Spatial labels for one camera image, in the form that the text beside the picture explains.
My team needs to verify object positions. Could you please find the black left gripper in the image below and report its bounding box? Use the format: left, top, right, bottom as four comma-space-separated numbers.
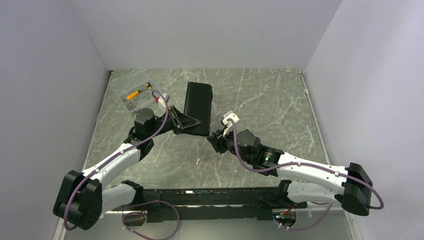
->
148, 105, 201, 139

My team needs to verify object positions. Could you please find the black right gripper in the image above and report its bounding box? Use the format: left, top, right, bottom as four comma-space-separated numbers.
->
206, 125, 253, 165

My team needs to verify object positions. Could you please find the black zippered tool case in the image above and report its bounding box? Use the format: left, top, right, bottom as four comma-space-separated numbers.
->
183, 81, 213, 137

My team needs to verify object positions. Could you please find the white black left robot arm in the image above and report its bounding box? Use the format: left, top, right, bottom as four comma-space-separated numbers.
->
52, 106, 211, 230

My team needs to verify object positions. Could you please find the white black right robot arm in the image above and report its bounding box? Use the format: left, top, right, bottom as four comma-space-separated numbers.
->
206, 129, 373, 216

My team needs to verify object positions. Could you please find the small black yellow tool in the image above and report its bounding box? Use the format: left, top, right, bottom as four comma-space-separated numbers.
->
145, 82, 153, 91

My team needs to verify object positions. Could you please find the clear plastic organizer box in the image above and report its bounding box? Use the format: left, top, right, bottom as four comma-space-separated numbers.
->
110, 69, 162, 115

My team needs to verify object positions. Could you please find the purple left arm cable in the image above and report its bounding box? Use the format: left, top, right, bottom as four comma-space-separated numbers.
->
62, 90, 170, 232

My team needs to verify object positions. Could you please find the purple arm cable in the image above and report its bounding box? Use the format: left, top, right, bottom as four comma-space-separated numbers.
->
228, 118, 385, 232
62, 90, 170, 232

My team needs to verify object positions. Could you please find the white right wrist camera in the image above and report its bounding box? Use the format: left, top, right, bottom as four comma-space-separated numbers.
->
221, 110, 240, 137

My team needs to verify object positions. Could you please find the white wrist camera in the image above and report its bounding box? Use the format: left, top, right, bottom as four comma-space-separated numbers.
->
221, 110, 240, 137
155, 93, 170, 111

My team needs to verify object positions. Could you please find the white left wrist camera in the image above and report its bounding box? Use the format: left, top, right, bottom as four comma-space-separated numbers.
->
155, 93, 170, 111

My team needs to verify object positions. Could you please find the yellow handled screwdriver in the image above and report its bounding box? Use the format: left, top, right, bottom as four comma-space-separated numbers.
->
125, 90, 141, 101

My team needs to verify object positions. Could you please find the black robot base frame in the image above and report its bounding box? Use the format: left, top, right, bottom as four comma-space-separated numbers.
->
113, 187, 308, 223

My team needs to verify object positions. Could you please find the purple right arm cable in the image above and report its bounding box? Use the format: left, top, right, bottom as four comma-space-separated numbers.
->
228, 118, 385, 232

